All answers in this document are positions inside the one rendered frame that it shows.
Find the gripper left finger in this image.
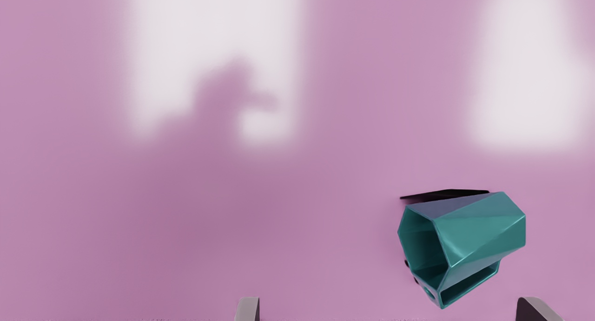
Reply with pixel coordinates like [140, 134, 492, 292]
[235, 297, 261, 321]

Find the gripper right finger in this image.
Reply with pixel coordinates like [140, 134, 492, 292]
[516, 296, 565, 321]

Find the teal faceted mug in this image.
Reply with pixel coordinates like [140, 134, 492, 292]
[397, 191, 527, 309]

